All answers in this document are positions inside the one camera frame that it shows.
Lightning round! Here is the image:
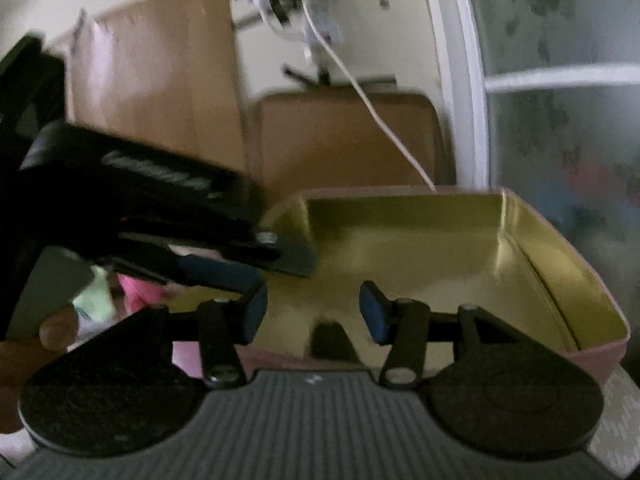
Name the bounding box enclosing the light green cloth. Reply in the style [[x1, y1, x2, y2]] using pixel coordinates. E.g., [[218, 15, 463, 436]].
[[73, 266, 116, 324]]

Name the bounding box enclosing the pink fluffy cloth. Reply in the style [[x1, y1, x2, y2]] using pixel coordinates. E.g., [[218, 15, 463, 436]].
[[117, 274, 175, 314]]

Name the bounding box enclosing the person's left hand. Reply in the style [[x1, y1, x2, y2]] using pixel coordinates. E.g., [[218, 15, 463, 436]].
[[1, 304, 79, 434]]

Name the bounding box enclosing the pink macaron biscuit tin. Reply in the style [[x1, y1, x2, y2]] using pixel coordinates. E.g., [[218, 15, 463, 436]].
[[171, 185, 633, 386]]

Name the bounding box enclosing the large brown cardboard sheet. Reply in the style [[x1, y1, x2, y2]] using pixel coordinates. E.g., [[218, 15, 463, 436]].
[[66, 0, 246, 171]]

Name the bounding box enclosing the chevron patterned tablecloth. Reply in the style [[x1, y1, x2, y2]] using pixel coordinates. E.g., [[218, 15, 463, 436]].
[[588, 366, 640, 478]]

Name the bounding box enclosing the white frosted glass door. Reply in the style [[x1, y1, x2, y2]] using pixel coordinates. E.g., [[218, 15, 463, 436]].
[[418, 0, 640, 331]]

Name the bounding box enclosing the white power cable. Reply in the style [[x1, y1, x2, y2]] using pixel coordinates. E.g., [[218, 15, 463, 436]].
[[299, 0, 437, 192]]

